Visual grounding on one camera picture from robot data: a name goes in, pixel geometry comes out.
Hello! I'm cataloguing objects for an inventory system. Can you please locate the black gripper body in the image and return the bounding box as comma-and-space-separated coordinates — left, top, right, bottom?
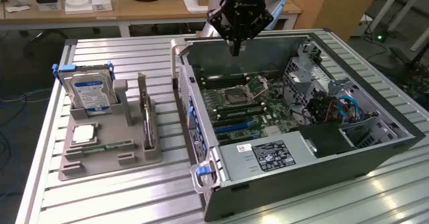
219, 0, 270, 40

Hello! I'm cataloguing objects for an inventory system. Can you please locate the low-profile graphics card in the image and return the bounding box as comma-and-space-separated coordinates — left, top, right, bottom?
137, 71, 159, 152

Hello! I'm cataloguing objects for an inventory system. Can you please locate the stack of white papers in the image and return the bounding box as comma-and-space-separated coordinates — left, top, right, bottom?
182, 0, 210, 14

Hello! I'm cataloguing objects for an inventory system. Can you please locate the wooden desk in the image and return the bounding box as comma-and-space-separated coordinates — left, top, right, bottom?
0, 0, 302, 31

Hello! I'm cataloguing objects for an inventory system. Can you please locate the wooden cabinet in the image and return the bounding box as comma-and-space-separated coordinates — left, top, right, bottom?
284, 0, 385, 42

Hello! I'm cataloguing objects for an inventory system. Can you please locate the metal socket cover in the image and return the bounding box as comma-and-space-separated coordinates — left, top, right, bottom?
247, 74, 270, 97

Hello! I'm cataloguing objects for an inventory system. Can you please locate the metal disk bay cage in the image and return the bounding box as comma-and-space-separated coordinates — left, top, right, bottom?
284, 55, 338, 109

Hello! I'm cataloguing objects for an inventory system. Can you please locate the CPU socket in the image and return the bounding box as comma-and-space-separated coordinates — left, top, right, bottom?
222, 85, 253, 107

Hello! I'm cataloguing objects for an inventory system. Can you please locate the plain white box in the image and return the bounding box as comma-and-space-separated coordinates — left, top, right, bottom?
91, 0, 114, 13

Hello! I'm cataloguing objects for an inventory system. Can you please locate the RAM stick with white label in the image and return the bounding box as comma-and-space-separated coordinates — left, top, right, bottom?
217, 102, 265, 121

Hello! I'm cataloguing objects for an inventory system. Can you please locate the white box with round dish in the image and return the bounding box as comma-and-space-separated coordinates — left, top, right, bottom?
64, 0, 95, 15

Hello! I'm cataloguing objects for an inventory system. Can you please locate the black expansion slot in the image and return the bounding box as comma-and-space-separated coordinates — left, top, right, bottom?
213, 117, 250, 128

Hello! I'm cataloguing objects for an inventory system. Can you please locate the green motherboard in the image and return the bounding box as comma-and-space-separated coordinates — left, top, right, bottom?
194, 65, 302, 144

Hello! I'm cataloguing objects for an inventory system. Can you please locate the black floor stand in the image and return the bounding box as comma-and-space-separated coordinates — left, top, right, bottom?
389, 46, 429, 84

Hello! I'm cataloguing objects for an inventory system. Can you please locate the blue expansion slot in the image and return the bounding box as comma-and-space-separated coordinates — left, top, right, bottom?
214, 123, 258, 135

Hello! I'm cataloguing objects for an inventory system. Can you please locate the hard disk with blue caddy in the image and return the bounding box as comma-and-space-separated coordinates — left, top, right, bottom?
52, 61, 118, 116

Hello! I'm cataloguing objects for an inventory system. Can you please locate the white box with black lid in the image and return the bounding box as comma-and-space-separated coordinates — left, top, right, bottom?
34, 0, 62, 12

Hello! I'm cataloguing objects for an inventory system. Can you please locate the black plastic shroud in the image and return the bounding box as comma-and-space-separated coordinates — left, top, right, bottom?
300, 122, 358, 159

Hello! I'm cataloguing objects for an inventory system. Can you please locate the black chair base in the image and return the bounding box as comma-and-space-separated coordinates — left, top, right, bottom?
19, 28, 70, 57

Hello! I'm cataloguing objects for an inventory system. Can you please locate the grey parts rack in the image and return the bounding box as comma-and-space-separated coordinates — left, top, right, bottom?
58, 79, 165, 182

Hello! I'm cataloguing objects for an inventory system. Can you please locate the grey power supply unit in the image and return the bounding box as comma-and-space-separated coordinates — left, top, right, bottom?
218, 131, 318, 182

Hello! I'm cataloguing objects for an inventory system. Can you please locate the white paper slip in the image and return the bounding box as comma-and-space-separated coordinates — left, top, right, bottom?
4, 5, 32, 13

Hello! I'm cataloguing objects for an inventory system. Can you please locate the silver CPU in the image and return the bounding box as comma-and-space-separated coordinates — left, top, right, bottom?
71, 125, 95, 144

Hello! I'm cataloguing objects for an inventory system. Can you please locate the green RAM stick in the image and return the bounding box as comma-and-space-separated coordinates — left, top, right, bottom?
79, 140, 131, 155

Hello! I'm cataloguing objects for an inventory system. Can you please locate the open black PC case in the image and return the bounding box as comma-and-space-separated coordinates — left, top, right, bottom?
170, 32, 427, 222

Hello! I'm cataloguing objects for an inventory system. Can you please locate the blue wire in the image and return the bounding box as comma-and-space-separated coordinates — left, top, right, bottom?
337, 95, 365, 121

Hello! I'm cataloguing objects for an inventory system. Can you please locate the white desk frame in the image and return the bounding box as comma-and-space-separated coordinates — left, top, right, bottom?
368, 0, 429, 52

